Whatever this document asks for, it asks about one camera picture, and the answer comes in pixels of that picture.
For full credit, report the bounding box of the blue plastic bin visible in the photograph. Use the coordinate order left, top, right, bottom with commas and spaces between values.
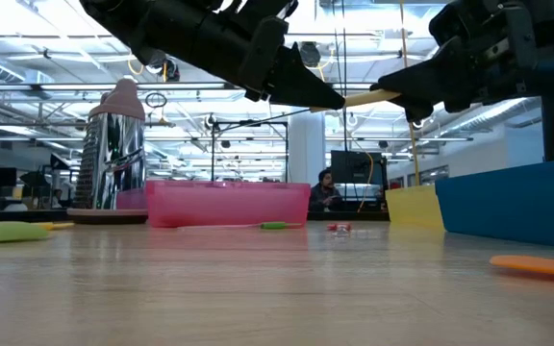
434, 156, 554, 251

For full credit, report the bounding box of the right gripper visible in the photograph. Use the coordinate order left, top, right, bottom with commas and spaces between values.
369, 0, 554, 125

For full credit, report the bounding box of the deep green silicone spatula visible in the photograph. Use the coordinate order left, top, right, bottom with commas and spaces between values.
178, 220, 303, 231

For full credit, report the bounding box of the red silicone spatula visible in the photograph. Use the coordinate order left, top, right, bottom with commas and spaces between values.
326, 221, 355, 239

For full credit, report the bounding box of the light green silicone spatula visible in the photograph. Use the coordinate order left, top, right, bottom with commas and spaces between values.
0, 220, 51, 245

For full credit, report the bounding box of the metal box grater pink trim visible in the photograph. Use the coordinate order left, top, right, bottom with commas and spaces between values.
66, 78, 149, 226

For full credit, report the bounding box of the black ceiling spotlight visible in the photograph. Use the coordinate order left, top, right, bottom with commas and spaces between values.
142, 47, 181, 83
298, 41, 322, 68

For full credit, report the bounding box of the pink plastic bin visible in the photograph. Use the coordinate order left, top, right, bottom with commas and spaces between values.
144, 180, 312, 229

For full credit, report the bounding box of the black power cable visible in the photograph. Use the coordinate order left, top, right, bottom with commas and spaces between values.
341, 0, 348, 153

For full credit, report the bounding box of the yellow power cable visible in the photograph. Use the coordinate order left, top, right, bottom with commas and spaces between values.
398, 0, 421, 187

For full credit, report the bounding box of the long ceiling light strip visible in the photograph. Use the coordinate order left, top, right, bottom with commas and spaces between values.
0, 82, 374, 93

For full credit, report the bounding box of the wooden spoon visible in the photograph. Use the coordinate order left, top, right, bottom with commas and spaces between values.
217, 88, 402, 135

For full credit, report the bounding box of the yellow plastic bin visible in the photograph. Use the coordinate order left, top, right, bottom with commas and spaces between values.
385, 185, 446, 232

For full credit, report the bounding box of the black equipment cabinet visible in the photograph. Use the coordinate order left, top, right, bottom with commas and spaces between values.
329, 150, 388, 212

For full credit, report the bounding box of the orange silicone spatula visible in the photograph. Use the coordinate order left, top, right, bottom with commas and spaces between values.
490, 254, 554, 285

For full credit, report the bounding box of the white building pillar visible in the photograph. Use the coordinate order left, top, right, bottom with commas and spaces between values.
289, 110, 327, 212

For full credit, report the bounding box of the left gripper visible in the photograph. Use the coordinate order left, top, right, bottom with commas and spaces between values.
192, 0, 346, 111

